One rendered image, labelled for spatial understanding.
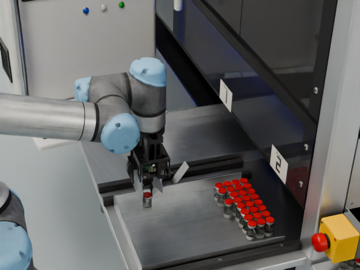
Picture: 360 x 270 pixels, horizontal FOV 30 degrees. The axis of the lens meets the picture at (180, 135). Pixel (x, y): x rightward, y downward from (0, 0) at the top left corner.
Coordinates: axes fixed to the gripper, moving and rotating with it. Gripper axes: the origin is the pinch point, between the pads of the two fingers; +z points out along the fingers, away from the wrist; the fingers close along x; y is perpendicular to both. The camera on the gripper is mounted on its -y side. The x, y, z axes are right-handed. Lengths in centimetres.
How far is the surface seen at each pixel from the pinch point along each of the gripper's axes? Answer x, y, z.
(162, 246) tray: 0.3, 12.3, 7.1
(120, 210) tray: -6.8, 0.8, 3.8
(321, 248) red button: 27.8, 34.2, -4.5
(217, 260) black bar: 10.1, 22.0, 5.2
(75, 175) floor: 4, -139, 95
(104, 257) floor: 4, -79, 95
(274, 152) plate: 30.5, 4.5, -8.3
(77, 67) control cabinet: -3, -74, 4
